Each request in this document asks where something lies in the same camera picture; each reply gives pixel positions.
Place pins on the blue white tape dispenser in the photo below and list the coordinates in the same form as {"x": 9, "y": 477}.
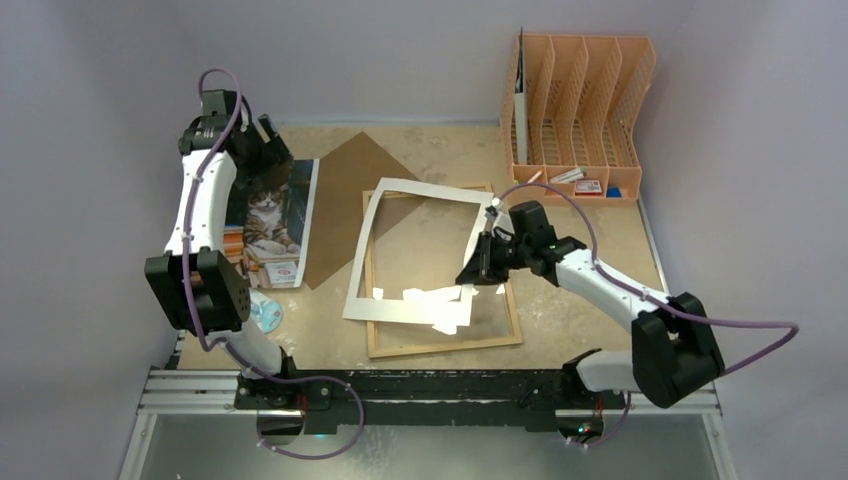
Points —
{"x": 265, "y": 312}

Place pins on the wooden picture frame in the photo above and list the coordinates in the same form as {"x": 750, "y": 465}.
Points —
{"x": 414, "y": 240}

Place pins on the white chalk stick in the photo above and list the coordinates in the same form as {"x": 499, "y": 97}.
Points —
{"x": 534, "y": 177}

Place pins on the red white small box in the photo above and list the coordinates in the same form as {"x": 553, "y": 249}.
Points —
{"x": 589, "y": 187}

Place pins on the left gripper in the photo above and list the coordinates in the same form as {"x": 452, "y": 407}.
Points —
{"x": 272, "y": 153}

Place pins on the orange desk file organizer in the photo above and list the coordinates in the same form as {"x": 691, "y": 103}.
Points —
{"x": 583, "y": 96}

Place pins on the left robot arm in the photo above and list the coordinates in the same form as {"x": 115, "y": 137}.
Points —
{"x": 199, "y": 290}

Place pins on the cat photo print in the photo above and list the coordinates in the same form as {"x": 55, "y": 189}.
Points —
{"x": 268, "y": 224}

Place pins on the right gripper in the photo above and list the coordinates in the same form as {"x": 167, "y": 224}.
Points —
{"x": 497, "y": 252}

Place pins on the clear acrylic sheet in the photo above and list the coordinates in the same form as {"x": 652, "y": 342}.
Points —
{"x": 417, "y": 247}

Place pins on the white mat board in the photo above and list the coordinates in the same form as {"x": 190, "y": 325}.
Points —
{"x": 427, "y": 311}

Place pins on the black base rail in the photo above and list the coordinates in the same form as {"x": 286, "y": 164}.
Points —
{"x": 535, "y": 400}

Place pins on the white folder in organizer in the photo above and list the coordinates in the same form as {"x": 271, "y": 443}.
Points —
{"x": 520, "y": 108}

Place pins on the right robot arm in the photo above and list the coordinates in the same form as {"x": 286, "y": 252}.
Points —
{"x": 672, "y": 354}

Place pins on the brown backing board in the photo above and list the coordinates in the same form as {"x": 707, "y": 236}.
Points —
{"x": 344, "y": 175}

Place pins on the white marker pen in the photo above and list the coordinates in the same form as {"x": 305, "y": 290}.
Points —
{"x": 569, "y": 176}

